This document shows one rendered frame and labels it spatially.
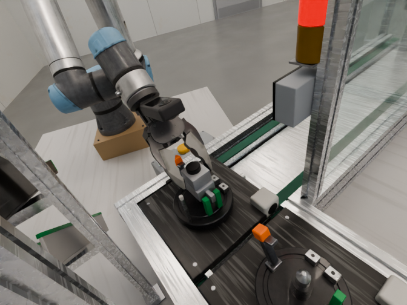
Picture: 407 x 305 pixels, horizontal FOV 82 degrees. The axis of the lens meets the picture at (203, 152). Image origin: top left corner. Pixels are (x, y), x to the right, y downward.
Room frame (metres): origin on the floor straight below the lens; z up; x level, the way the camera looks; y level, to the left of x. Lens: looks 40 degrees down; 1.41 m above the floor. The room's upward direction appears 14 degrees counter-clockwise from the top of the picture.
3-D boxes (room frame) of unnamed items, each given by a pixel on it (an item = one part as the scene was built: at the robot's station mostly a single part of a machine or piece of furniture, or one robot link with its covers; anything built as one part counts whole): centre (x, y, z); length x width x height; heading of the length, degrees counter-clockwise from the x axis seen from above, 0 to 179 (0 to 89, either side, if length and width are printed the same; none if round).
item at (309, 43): (0.33, -0.20, 1.28); 0.05 x 0.05 x 0.05
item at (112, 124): (0.86, 0.32, 0.99); 0.15 x 0.15 x 0.10
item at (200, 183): (0.34, 0.02, 1.06); 0.08 x 0.04 x 0.07; 29
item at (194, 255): (0.35, 0.03, 0.96); 0.24 x 0.24 x 0.02; 29
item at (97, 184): (0.81, 0.31, 0.84); 0.90 x 0.70 x 0.03; 95
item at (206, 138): (0.57, 0.06, 0.93); 0.21 x 0.07 x 0.06; 119
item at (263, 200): (0.31, -0.10, 0.97); 0.05 x 0.05 x 0.04; 29
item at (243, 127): (0.61, -0.14, 0.91); 0.89 x 0.06 x 0.11; 119
